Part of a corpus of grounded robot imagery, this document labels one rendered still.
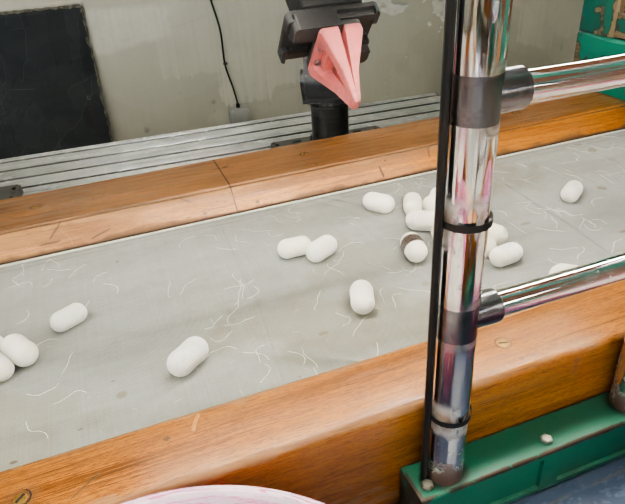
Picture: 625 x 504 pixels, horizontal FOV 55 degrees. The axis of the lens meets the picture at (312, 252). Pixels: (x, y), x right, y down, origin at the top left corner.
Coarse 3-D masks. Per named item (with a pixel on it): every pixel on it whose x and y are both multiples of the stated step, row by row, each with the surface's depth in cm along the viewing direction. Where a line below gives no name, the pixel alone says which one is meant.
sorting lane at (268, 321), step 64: (384, 192) 69; (512, 192) 67; (64, 256) 60; (128, 256) 60; (192, 256) 59; (256, 256) 58; (384, 256) 57; (576, 256) 55; (0, 320) 52; (128, 320) 50; (192, 320) 50; (256, 320) 49; (320, 320) 49; (384, 320) 48; (0, 384) 44; (64, 384) 44; (128, 384) 44; (192, 384) 43; (256, 384) 43; (0, 448) 39; (64, 448) 39
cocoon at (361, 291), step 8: (360, 280) 50; (352, 288) 50; (360, 288) 49; (368, 288) 49; (352, 296) 49; (360, 296) 48; (368, 296) 48; (352, 304) 48; (360, 304) 48; (368, 304) 48; (360, 312) 48; (368, 312) 48
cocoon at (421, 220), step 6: (414, 210) 60; (420, 210) 60; (408, 216) 60; (414, 216) 60; (420, 216) 59; (426, 216) 59; (432, 216) 59; (408, 222) 60; (414, 222) 60; (420, 222) 59; (426, 222) 59; (432, 222) 59; (414, 228) 60; (420, 228) 60; (426, 228) 60
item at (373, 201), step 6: (372, 192) 64; (366, 198) 64; (372, 198) 64; (378, 198) 63; (384, 198) 63; (390, 198) 63; (366, 204) 64; (372, 204) 64; (378, 204) 63; (384, 204) 63; (390, 204) 63; (372, 210) 64; (378, 210) 64; (384, 210) 63; (390, 210) 64
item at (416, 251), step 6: (408, 234) 56; (420, 240) 55; (408, 246) 55; (414, 246) 54; (420, 246) 54; (426, 246) 55; (408, 252) 55; (414, 252) 54; (420, 252) 54; (426, 252) 55; (408, 258) 55; (414, 258) 55; (420, 258) 55
